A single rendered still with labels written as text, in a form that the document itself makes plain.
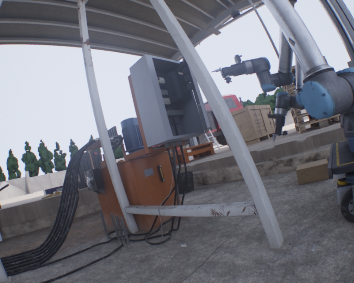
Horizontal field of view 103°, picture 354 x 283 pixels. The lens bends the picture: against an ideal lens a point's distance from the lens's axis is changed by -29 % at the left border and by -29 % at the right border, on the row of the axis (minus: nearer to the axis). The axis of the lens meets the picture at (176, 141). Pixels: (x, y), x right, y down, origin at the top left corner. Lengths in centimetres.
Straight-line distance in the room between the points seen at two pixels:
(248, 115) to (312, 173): 262
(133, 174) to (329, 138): 202
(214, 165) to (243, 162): 201
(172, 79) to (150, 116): 38
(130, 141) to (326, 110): 169
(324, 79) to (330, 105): 10
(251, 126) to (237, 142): 332
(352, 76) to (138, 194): 155
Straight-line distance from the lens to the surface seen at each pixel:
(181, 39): 101
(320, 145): 236
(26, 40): 647
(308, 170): 181
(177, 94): 145
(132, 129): 197
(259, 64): 124
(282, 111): 142
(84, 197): 325
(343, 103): 81
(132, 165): 158
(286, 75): 126
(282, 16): 92
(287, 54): 121
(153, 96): 125
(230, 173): 272
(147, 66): 132
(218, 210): 101
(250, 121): 415
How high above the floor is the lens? 55
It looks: 4 degrees up
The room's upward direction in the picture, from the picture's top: 15 degrees counter-clockwise
